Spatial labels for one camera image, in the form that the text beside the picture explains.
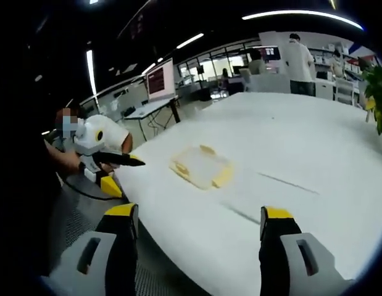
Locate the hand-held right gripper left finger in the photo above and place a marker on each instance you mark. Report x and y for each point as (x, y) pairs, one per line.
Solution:
(116, 253)

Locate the green potted plant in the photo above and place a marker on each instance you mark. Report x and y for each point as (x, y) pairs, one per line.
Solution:
(377, 92)

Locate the large display screen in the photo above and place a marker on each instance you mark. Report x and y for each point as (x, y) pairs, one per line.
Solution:
(161, 80)

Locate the white counter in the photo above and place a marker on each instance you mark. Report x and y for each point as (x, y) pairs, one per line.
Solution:
(269, 82)

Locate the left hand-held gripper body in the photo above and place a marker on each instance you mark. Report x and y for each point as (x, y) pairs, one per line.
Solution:
(90, 138)

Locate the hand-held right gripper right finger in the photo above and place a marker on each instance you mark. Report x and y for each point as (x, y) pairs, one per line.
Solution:
(277, 246)

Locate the long ceiling light strip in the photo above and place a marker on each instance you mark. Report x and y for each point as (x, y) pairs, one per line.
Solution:
(301, 13)

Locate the white desk with black legs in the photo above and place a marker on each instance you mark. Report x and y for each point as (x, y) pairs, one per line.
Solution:
(153, 106)

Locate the white chair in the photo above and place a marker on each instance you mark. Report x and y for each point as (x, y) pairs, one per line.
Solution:
(346, 91)

